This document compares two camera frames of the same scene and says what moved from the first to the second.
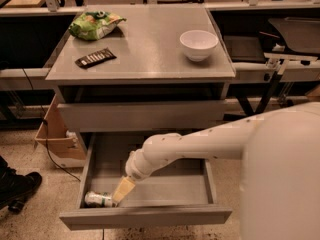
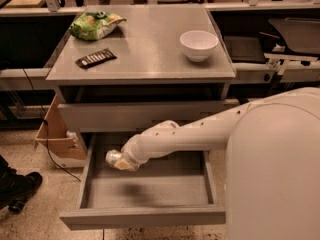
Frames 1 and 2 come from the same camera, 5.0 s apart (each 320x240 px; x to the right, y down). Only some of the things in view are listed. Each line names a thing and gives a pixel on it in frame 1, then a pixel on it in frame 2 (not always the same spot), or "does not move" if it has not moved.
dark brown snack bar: [95, 58] does not move
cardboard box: [65, 145] does not move
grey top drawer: [140, 116] does not move
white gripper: [134, 172] to [131, 154]
